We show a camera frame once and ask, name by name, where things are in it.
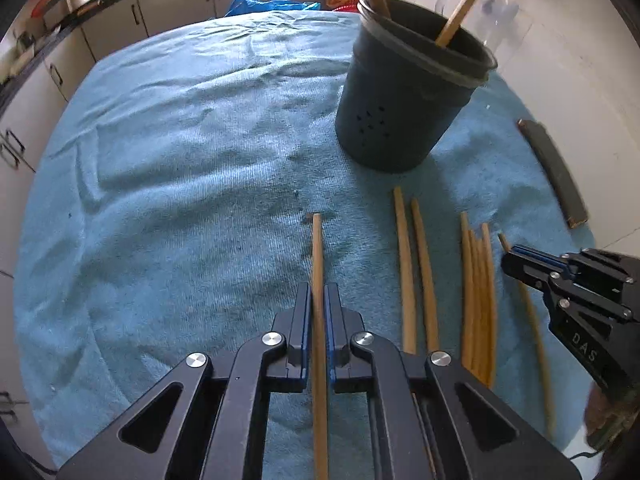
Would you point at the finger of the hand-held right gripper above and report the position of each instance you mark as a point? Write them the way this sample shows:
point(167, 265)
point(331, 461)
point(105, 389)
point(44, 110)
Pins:
point(600, 265)
point(530, 267)

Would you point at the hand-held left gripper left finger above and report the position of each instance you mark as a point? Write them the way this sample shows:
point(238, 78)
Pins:
point(306, 327)

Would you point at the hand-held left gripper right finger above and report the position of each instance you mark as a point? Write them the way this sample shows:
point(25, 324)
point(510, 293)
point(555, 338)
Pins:
point(330, 327)

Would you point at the dark round utensil holder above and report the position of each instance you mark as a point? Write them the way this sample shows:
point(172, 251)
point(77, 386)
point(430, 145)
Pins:
point(400, 110)

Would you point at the person's right forearm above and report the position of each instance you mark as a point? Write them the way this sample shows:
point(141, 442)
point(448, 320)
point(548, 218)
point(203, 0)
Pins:
point(592, 410)

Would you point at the dark flat sharpening block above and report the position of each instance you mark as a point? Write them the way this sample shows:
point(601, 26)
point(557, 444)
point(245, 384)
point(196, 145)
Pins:
point(552, 170)

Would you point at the blue towel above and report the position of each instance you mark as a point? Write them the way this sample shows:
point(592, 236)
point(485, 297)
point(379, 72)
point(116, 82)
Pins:
point(175, 185)

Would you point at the clear glass pitcher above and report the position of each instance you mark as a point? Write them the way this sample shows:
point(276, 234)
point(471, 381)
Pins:
point(492, 10)

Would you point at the blue plastic bag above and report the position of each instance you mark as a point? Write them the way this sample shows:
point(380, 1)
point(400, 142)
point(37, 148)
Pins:
point(260, 2)

